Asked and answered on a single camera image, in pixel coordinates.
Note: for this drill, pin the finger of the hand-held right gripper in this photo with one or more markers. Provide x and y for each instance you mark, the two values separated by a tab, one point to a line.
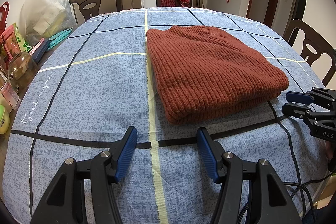
296	97
294	109

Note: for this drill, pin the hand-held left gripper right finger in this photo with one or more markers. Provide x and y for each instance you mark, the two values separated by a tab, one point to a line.
207	158

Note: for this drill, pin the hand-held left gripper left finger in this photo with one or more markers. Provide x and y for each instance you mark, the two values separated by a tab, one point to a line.
126	155

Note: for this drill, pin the rust knit sweater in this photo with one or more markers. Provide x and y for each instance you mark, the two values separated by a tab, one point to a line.
210	69

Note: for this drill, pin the blue checked tablecloth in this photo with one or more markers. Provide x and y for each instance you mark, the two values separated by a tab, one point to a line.
92	95

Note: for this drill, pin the dark door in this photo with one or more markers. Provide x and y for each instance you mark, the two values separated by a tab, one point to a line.
300	3

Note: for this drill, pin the person's dark blue pants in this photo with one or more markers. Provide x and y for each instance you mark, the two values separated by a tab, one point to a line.
323	217

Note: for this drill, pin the light green container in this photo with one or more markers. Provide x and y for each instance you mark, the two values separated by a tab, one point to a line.
4	120

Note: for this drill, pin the clear plastic box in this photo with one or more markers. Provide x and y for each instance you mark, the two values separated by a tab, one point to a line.
10	96

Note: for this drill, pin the glass jar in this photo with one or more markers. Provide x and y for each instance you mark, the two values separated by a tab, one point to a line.
22	71

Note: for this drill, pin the teal crochet coaster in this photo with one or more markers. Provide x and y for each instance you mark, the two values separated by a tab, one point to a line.
59	39

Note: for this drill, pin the blue case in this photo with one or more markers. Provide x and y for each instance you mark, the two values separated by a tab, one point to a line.
40	50

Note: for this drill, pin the green leaf-print packet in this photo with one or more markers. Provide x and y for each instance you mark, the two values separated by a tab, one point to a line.
23	41

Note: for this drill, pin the red snack packet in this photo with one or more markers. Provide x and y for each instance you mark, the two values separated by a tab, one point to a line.
10	43

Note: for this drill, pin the white plastic bag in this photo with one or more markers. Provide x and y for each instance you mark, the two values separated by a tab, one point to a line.
47	11

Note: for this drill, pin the red gift bag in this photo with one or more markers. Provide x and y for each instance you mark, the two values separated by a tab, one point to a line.
4	16

